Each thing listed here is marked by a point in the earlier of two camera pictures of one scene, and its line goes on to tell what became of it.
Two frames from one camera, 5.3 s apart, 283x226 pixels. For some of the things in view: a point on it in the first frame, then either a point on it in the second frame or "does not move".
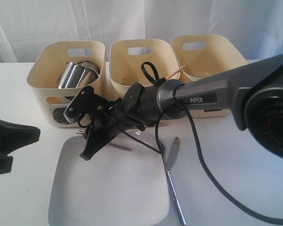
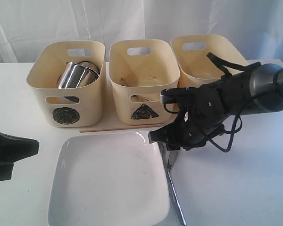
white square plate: (116, 187) does not move
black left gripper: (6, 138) -> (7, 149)
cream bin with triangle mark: (127, 56) does not move
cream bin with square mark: (204, 55) does not move
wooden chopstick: (175, 72) -> (137, 97)
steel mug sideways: (74, 76) does not move
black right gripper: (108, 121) -> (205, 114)
